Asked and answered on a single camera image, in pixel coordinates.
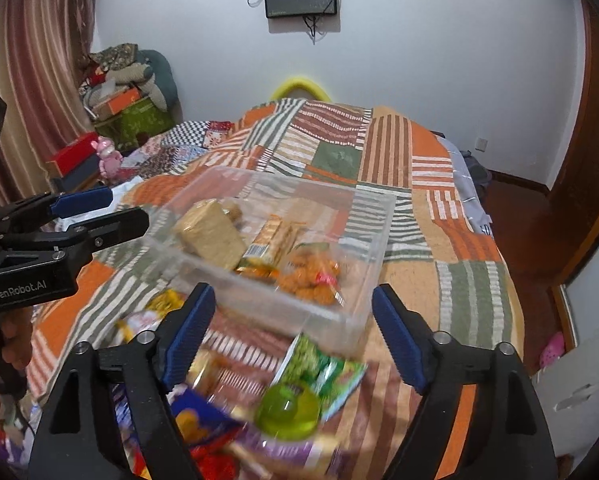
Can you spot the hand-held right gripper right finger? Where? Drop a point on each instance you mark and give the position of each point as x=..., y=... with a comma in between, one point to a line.
x=399, y=342

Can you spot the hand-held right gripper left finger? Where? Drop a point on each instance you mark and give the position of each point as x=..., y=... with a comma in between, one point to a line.
x=188, y=336

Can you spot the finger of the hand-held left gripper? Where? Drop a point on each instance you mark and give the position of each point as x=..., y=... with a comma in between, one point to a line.
x=117, y=225
x=82, y=200

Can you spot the clear plastic container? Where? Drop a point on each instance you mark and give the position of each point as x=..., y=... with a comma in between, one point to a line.
x=339, y=240

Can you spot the person's left hand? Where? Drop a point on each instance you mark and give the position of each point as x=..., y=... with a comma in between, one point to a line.
x=19, y=342

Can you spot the red box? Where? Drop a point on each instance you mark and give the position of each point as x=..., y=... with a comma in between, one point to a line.
x=74, y=152

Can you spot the pink plush toy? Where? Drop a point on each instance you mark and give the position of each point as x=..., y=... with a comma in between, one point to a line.
x=107, y=157

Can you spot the white and yellow snack packet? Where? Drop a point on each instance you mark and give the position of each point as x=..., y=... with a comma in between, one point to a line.
x=134, y=322

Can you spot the green snack packet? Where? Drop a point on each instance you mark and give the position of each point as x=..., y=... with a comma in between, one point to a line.
x=329, y=370

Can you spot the blue snack packet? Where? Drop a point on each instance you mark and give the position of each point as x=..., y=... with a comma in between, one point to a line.
x=194, y=415

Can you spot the brown wafer packet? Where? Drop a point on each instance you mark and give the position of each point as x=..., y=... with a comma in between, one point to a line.
x=209, y=235

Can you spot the green patterned box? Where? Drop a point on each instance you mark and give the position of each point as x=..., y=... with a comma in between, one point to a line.
x=139, y=122

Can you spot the checkered patchwork quilt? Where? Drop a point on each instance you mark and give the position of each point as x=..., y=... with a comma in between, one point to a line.
x=179, y=150

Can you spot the orange cardboard box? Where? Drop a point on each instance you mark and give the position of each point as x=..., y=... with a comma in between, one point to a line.
x=117, y=102

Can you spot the orange striped patchwork blanket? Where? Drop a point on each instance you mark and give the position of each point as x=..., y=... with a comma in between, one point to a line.
x=429, y=240

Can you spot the orange fried snack bag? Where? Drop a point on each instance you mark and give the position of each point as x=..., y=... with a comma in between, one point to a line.
x=309, y=272

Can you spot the green jelly cup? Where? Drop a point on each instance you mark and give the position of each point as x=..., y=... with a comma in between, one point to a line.
x=287, y=410

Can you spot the striped biscuit packet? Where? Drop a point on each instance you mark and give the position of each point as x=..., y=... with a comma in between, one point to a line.
x=274, y=240

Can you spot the red snack packet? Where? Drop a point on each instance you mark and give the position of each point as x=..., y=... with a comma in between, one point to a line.
x=217, y=462

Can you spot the pile of clothes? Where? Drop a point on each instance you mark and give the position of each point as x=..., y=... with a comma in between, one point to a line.
x=124, y=67

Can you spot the striped curtain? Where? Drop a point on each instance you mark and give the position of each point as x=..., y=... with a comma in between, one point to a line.
x=29, y=60

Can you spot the pink slipper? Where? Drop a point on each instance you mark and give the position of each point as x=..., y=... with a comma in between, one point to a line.
x=552, y=350

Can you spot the purple snack packet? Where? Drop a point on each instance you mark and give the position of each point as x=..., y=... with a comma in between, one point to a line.
x=289, y=455

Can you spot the grey bed sheet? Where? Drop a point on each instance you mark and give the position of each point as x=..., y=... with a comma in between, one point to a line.
x=467, y=185

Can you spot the white cabinet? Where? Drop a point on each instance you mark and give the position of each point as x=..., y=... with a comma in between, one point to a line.
x=579, y=385

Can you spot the yellow chair back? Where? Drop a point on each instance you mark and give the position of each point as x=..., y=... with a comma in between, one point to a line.
x=299, y=82

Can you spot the wooden door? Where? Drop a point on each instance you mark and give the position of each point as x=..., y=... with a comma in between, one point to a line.
x=594, y=135

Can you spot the wall socket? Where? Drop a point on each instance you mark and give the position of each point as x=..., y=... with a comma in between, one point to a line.
x=481, y=144

